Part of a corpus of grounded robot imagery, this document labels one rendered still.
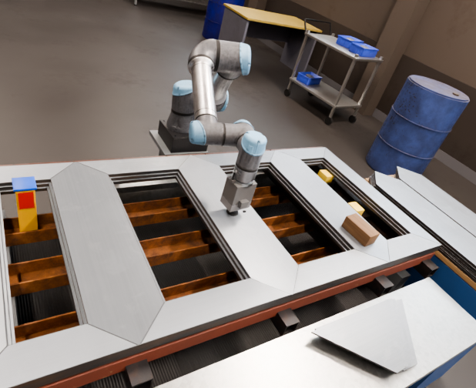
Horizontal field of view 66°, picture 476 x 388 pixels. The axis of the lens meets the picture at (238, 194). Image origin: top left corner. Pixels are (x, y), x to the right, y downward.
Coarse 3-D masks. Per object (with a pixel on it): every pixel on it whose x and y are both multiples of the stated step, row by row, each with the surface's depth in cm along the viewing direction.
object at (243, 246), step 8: (264, 232) 124; (272, 232) 125; (232, 240) 117; (240, 240) 118; (248, 240) 119; (256, 240) 120; (264, 240) 121; (272, 240) 122; (232, 248) 114; (240, 248) 115; (248, 248) 116; (256, 248) 117; (264, 248) 118; (272, 248) 119; (240, 256) 112
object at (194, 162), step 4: (188, 160) 148; (192, 160) 149; (196, 160) 150; (200, 160) 151; (204, 160) 152; (184, 164) 145; (188, 164) 146; (192, 164) 147; (196, 164) 148; (200, 164) 148; (204, 164) 149; (208, 164) 150; (212, 164) 151; (180, 168) 142; (184, 168) 143
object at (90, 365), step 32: (224, 160) 156; (320, 160) 182; (0, 192) 112; (192, 192) 134; (352, 192) 168; (0, 224) 101; (320, 224) 140; (0, 256) 92; (64, 256) 98; (416, 256) 139; (320, 288) 113; (224, 320) 95; (128, 352) 81; (32, 384) 72
